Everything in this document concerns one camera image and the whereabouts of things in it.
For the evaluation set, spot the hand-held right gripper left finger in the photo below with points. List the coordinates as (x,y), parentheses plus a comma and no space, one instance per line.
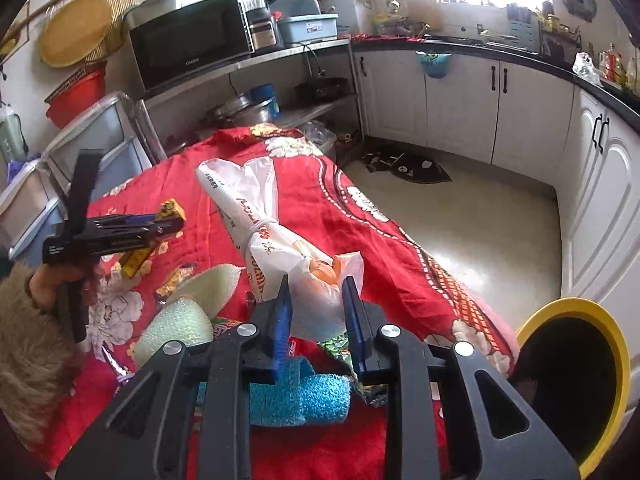
(280,325)

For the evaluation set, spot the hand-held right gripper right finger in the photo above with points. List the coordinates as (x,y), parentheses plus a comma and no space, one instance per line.
(352,325)

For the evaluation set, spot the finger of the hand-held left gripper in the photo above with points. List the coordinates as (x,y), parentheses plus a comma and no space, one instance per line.
(125,244)
(132,220)

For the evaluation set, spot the yellow snack bar wrapper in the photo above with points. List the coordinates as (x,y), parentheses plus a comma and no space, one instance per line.
(170,212)

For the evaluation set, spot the white plastic bag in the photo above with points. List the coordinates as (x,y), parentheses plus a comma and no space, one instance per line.
(260,245)

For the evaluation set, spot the yellow trash bin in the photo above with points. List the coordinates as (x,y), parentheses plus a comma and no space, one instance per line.
(570,385)

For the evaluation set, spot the person's left forearm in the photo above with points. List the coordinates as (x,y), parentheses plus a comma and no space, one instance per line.
(30,355)

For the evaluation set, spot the person's left hand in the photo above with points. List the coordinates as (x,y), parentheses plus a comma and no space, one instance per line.
(47,285)

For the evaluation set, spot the small brown candy wrapper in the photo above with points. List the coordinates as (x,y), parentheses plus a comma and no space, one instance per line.
(172,280)

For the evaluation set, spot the green foam net sleeve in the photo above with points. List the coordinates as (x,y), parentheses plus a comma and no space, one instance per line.
(220,285)
(170,332)

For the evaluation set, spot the blue foam net sleeve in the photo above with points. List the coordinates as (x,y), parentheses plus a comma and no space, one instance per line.
(310,402)

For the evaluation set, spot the plastic drawer cabinet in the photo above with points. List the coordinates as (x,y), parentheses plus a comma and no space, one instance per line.
(95,125)

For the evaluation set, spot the red printed blanket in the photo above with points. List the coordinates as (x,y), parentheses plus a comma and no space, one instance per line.
(350,210)

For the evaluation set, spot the red plastic basin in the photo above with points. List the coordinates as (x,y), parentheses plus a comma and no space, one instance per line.
(75,100)

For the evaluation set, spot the steel basin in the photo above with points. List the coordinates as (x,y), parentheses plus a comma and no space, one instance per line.
(235,107)

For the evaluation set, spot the black floor mat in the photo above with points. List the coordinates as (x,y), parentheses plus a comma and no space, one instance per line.
(415,167)

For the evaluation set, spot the blue jar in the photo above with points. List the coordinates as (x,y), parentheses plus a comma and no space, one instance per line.
(265,100)

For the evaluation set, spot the black microwave oven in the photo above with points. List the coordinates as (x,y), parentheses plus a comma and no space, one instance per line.
(190,42)

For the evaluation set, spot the clear plastic container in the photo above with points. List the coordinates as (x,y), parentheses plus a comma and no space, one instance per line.
(320,135)

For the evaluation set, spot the round bamboo tray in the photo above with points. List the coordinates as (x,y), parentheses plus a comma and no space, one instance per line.
(75,30)

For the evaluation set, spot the woven bamboo sieve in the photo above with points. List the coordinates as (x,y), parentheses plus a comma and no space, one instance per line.
(122,10)

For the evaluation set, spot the metal shelf rack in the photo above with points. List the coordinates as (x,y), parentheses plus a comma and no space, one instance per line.
(280,52)

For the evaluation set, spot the black pan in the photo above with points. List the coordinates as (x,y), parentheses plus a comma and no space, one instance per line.
(320,89)

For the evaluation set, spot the white kitchen cabinets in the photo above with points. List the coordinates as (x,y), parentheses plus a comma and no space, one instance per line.
(460,100)

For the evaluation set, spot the blue hanging bin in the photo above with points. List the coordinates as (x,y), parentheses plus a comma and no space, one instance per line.
(434,66)

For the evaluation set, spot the red cloth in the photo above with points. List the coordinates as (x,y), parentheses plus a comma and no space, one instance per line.
(380,37)

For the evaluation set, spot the white cutting board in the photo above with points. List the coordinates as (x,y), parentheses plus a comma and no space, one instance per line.
(420,0)

